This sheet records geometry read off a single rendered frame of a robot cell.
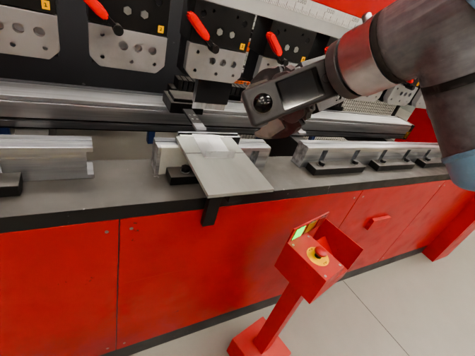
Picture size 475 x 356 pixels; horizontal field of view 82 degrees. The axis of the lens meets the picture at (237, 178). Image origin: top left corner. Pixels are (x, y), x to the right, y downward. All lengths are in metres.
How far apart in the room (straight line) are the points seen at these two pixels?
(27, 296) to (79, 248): 0.20
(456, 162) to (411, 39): 0.12
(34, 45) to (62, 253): 0.47
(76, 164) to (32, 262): 0.26
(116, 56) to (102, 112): 0.36
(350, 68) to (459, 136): 0.12
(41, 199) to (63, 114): 0.33
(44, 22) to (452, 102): 0.62
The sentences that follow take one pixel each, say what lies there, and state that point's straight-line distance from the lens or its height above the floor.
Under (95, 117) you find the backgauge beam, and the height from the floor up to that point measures 0.93.
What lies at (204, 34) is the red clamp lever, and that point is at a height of 1.28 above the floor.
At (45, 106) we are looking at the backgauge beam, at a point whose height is 0.96.
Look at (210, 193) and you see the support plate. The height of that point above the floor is 1.00.
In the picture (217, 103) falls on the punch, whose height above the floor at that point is 1.10.
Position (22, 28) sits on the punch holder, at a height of 1.22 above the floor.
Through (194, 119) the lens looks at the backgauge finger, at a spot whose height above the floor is 1.00.
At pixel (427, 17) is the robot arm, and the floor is 1.39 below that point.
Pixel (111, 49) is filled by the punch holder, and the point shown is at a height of 1.21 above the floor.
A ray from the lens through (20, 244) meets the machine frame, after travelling 0.80.
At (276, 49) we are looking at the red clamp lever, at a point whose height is 1.28.
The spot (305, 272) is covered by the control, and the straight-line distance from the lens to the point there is 0.89.
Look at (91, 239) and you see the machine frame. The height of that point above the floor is 0.77.
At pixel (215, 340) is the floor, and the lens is 1.53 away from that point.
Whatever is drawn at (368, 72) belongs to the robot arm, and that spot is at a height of 1.34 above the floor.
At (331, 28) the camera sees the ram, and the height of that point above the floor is 1.36.
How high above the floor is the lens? 1.37
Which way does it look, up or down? 33 degrees down
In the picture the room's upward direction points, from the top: 18 degrees clockwise
